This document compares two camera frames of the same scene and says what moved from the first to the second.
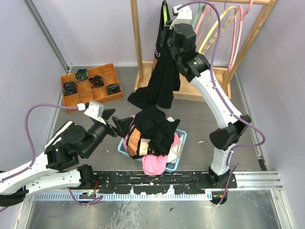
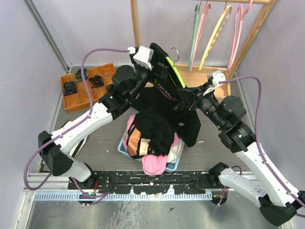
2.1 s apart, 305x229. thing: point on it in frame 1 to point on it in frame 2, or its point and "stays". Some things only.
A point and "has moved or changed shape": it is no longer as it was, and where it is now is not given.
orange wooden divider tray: [101, 86] stays
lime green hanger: [165, 14] to [175, 70]
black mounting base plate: [184, 182] stays
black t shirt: [165, 78] has moved or changed shape
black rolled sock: [70, 88] stays
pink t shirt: [152, 164] stays
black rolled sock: [113, 88] stays
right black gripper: [168, 28] to [188, 95]
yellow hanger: [200, 51] has moved or changed shape
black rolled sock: [96, 81] stays
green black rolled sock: [81, 74] stays
